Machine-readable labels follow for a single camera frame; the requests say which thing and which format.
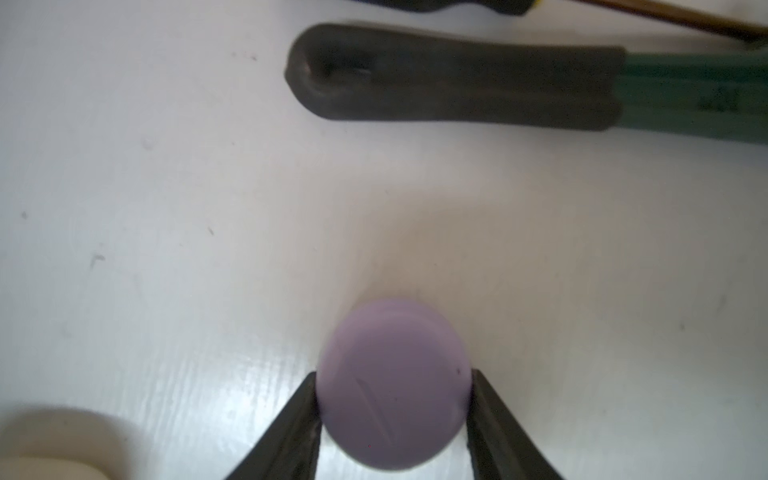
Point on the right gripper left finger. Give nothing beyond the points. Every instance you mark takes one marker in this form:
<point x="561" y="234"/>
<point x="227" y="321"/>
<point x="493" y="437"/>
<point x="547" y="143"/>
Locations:
<point x="289" y="448"/>

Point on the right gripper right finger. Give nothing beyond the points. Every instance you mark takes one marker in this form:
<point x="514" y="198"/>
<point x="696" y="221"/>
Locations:
<point x="499" y="447"/>

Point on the purple round earbud case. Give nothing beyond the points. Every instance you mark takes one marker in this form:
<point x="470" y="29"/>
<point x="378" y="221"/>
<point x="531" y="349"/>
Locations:
<point x="393" y="384"/>

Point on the white earbud charging case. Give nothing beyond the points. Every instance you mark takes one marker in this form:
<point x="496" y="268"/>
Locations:
<point x="65" y="443"/>

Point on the green handled tool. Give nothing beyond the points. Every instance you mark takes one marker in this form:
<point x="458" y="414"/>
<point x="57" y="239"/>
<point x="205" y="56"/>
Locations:
<point x="356" y="73"/>

